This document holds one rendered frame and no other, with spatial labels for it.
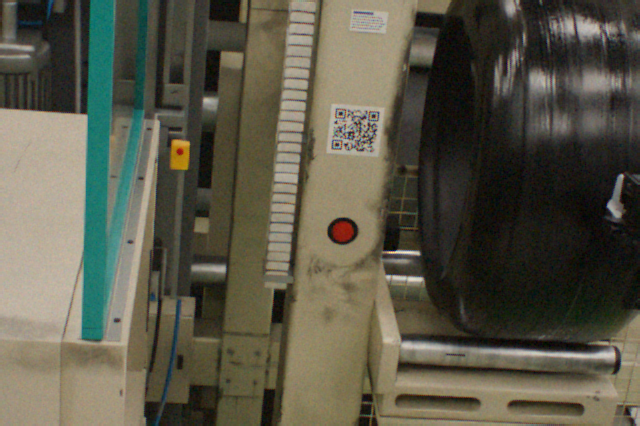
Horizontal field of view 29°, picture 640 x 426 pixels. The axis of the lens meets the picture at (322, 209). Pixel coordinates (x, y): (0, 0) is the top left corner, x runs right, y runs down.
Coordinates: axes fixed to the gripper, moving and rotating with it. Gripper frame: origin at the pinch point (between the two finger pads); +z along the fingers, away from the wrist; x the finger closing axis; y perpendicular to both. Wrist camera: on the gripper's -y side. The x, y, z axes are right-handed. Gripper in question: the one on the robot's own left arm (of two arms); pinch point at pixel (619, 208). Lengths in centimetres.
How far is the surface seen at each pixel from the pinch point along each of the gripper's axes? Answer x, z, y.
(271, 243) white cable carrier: 43, 23, -16
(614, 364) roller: -9.6, 16.4, -29.4
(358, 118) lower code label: 32.6, 19.8, 4.5
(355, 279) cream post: 30.0, 23.0, -21.0
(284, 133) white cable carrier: 42.7, 21.3, 1.1
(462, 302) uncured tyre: 16.1, 11.3, -19.0
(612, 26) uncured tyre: 0.7, 13.0, 21.4
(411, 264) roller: 18, 44, -26
